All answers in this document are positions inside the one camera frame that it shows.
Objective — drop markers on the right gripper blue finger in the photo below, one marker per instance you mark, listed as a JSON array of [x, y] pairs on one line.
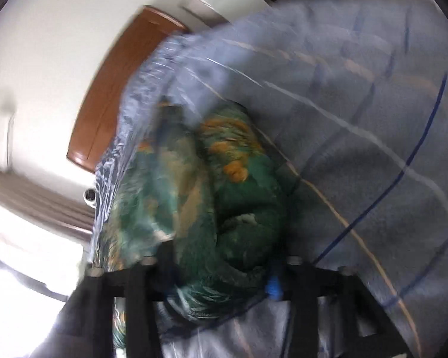
[[274, 288]]

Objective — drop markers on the white round fan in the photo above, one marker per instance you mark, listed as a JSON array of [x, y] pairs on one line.
[[89, 196]]

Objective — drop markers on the blue plaid duvet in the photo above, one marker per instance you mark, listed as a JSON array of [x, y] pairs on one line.
[[349, 99]]

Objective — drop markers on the beige curtain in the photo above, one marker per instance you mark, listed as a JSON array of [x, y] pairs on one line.
[[33, 202]]

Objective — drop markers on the brown wooden headboard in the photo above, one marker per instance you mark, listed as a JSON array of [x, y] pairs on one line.
[[96, 122]]

